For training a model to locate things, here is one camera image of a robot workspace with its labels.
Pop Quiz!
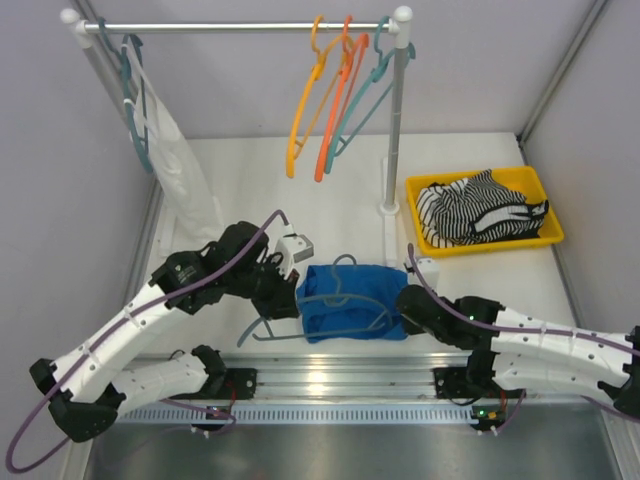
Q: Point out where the blue tank top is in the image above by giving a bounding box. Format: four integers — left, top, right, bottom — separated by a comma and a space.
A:
294, 263, 410, 345

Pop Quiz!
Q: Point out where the slate blue hanger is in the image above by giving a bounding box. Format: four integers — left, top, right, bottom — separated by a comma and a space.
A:
235, 253, 396, 349

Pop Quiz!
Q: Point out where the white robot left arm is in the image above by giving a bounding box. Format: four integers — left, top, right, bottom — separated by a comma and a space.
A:
30, 221, 313, 443

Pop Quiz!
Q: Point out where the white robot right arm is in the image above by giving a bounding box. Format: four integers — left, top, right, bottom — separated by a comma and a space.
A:
396, 285, 639, 419

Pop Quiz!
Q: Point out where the teal hanger right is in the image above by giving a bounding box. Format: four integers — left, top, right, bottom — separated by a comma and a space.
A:
324, 15, 416, 175

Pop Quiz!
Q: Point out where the teal hanger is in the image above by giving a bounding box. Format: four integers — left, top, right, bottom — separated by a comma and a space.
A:
95, 17, 156, 174
324, 15, 416, 175

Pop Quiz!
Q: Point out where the yellow hanger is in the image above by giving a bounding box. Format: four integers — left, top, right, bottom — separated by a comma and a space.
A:
285, 15, 341, 179

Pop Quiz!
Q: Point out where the orange hanger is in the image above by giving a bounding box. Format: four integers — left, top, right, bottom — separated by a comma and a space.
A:
314, 15, 369, 182

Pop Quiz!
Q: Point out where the teal hanger left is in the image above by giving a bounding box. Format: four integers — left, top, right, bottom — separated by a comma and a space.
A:
95, 17, 156, 174

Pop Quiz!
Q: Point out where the white hanging garment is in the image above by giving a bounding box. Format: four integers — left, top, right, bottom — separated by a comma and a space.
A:
120, 37, 225, 243

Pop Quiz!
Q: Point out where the black white striped garment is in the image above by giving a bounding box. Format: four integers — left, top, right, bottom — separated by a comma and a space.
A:
416, 170, 550, 249

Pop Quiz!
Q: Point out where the yellow plastic tray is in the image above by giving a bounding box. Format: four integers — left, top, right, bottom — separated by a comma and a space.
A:
405, 166, 564, 258

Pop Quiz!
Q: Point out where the white clothes rack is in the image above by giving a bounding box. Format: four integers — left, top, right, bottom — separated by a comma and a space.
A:
60, 1, 415, 266

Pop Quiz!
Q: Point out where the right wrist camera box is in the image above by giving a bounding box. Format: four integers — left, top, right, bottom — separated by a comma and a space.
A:
404, 257, 440, 290

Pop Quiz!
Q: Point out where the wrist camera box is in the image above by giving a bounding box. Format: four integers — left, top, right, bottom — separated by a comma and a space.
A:
404, 257, 440, 290
275, 233, 314, 279

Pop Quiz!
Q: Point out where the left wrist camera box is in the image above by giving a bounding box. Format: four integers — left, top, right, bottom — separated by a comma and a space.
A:
275, 233, 314, 279

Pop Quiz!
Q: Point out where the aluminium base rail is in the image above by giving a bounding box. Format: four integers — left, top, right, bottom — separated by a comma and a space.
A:
119, 352, 621, 401

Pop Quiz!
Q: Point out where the slotted grey cable duct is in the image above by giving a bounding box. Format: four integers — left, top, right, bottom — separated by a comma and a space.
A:
118, 402, 508, 426

